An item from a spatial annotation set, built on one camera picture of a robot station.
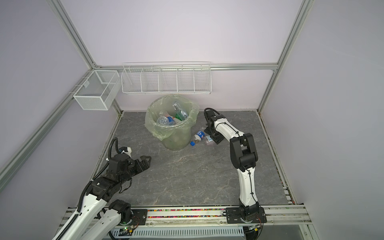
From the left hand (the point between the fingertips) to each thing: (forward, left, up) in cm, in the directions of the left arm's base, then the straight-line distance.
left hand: (145, 163), depth 77 cm
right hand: (+21, -39, -10) cm, 45 cm away
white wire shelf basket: (+53, -11, +15) cm, 56 cm away
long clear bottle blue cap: (+29, -17, +12) cm, 36 cm away
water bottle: (+22, -30, -10) cm, 38 cm away
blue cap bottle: (+17, -36, -9) cm, 41 cm away
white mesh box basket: (+47, +34, +12) cm, 59 cm away
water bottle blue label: (+18, -12, +13) cm, 25 cm away
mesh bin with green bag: (+15, -15, 0) cm, 21 cm away
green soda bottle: (+30, -20, +2) cm, 36 cm away
